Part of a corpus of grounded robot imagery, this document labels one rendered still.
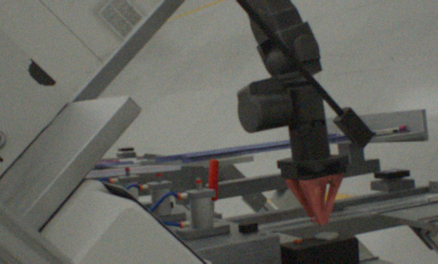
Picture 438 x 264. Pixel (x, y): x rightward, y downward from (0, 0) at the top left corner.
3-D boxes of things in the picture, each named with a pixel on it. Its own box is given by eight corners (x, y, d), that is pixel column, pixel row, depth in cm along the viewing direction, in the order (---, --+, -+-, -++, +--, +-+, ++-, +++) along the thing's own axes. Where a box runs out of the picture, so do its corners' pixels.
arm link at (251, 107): (315, 32, 99) (284, 51, 106) (246, 39, 93) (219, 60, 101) (337, 112, 97) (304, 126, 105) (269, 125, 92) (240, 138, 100)
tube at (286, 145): (401, 132, 143) (400, 127, 143) (406, 132, 142) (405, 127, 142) (182, 163, 119) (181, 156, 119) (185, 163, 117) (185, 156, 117)
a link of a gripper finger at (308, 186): (313, 231, 98) (304, 166, 98) (286, 225, 105) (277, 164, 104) (351, 221, 101) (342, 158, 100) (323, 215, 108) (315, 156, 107)
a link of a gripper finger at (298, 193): (317, 232, 97) (308, 167, 97) (290, 226, 104) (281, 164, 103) (355, 221, 100) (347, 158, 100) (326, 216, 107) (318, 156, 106)
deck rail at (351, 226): (428, 218, 125) (425, 184, 125) (435, 219, 123) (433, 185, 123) (30, 295, 94) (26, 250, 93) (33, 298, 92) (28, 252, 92)
